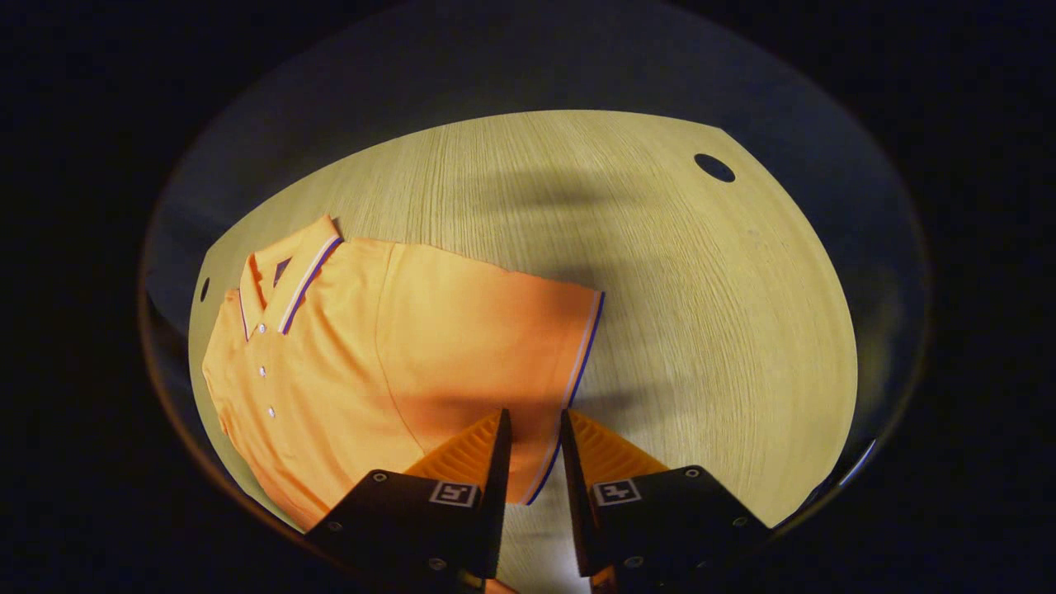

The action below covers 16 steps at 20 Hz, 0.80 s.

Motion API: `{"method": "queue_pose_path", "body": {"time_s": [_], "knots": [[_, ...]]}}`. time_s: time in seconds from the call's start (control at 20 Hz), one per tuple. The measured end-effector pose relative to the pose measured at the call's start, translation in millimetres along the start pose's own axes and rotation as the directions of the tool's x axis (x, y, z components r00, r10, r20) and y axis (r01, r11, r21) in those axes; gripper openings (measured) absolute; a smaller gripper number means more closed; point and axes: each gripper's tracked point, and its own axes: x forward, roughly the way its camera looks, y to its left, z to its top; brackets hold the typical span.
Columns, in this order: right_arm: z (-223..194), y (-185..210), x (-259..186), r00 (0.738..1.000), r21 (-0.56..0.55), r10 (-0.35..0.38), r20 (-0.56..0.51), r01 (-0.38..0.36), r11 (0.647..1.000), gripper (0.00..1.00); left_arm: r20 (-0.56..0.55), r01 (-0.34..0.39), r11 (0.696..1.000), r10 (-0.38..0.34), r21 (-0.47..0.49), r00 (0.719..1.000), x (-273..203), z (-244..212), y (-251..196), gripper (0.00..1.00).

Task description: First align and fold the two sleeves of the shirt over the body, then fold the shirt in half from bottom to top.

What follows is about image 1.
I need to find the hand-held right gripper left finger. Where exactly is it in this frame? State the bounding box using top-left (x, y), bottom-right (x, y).
top-left (307, 408), bottom-right (513, 591)

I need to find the orange collared T-shirt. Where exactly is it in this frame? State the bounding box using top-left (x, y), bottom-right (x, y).
top-left (202, 214), bottom-right (606, 533)

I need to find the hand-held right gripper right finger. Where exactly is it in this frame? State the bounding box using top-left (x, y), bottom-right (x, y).
top-left (561, 408), bottom-right (773, 594)

